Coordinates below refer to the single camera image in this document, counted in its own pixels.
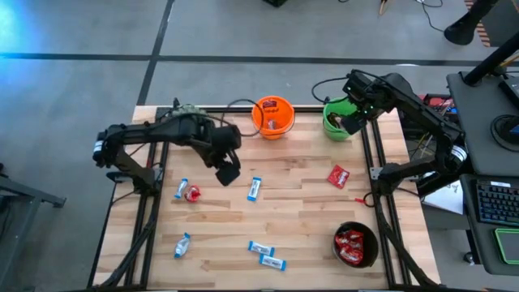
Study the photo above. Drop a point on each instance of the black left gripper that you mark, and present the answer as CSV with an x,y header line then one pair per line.
x,y
223,142

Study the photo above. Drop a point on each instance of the wooden stick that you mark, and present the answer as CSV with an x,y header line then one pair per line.
x,y
383,6

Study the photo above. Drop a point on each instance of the dark grey cabinet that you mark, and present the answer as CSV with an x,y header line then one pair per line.
x,y
504,20

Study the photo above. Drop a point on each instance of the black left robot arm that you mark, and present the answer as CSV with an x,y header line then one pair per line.
x,y
142,131

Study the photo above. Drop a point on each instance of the black monitor stand base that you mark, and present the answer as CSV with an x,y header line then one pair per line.
x,y
507,129

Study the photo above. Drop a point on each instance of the black floor object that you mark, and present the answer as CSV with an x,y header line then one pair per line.
x,y
275,2

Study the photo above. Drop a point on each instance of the orange plastic bucket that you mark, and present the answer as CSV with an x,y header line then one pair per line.
x,y
284,115

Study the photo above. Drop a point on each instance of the grey metal stand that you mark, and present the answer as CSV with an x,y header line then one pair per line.
x,y
28,192

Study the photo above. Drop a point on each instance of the white paper sheet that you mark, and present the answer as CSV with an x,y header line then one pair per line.
x,y
448,198

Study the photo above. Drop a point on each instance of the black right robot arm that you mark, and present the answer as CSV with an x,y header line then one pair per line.
x,y
421,109

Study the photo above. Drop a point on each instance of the red candy packet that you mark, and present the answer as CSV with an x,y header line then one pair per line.
x,y
338,177
192,194
344,243
352,255
353,235

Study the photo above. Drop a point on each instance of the black plastic bucket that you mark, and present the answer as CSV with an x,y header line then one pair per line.
x,y
371,243

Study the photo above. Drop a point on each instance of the artificial green potted plant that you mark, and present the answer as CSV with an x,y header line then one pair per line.
x,y
186,109

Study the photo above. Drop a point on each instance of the small black knob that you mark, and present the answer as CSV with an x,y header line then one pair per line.
x,y
469,257

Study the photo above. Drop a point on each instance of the person's leg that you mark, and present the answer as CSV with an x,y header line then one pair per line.
x,y
482,8

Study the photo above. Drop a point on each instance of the black red electronics box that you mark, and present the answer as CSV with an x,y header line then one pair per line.
x,y
440,106

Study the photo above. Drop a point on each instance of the brown chocolate bar packet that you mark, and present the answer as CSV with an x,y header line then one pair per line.
x,y
333,121

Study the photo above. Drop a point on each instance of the black diagonal pole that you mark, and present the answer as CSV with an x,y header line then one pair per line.
x,y
490,61
440,183

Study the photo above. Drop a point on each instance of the dark grey keyboard desk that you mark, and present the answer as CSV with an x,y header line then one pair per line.
x,y
468,211

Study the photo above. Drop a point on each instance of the black backlit keyboard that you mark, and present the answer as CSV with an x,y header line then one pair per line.
x,y
498,203

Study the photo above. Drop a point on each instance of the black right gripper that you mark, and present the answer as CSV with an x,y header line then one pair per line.
x,y
371,93

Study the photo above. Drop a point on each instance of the green plastic bucket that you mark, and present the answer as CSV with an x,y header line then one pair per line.
x,y
338,107

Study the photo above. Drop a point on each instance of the person's shoe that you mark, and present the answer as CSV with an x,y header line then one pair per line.
x,y
459,33

